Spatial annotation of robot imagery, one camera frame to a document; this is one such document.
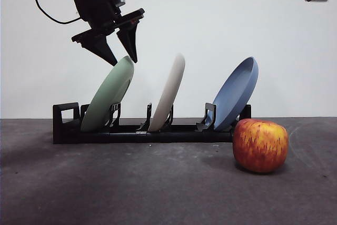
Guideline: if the green plate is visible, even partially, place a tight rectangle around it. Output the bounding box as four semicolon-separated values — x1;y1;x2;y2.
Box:
80;55;135;132

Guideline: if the black plate rack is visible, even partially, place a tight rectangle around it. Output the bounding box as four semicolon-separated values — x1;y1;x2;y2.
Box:
52;102;252;144

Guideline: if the blue plate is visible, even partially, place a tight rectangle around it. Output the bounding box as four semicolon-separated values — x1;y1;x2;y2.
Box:
212;56;259;131

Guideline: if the red yellow apple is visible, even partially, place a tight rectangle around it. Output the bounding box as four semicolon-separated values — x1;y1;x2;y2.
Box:
232;119;289;174

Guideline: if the white plate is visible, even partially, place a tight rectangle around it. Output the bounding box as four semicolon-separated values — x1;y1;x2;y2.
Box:
147;53;186;132

